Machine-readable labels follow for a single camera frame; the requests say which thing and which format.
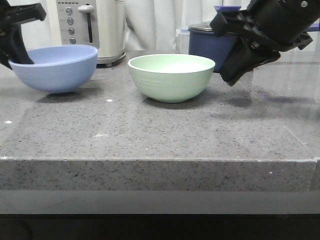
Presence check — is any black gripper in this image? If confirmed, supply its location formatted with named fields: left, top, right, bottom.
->
left=0, top=0, right=47, bottom=69
left=219, top=9, right=313, bottom=86

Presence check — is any light blue bowl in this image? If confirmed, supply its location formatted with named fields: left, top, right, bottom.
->
left=8, top=44, right=98, bottom=93

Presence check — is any light green bowl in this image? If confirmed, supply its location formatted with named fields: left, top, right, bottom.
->
left=128, top=53, right=216, bottom=103

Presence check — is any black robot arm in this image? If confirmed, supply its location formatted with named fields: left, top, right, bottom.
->
left=210, top=0, right=320, bottom=86

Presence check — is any dark blue saucepan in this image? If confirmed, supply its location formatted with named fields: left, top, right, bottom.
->
left=188, top=31, right=241, bottom=73

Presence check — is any glass lid blue knob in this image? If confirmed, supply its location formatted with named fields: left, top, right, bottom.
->
left=188, top=5, right=242, bottom=36

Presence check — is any clear plastic container blue lid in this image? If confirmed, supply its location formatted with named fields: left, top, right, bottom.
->
left=175, top=26, right=190, bottom=55

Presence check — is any cream toaster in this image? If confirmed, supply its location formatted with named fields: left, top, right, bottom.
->
left=46, top=0, right=126, bottom=67

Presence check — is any white curtain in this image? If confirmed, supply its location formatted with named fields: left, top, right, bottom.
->
left=0, top=0, right=320, bottom=53

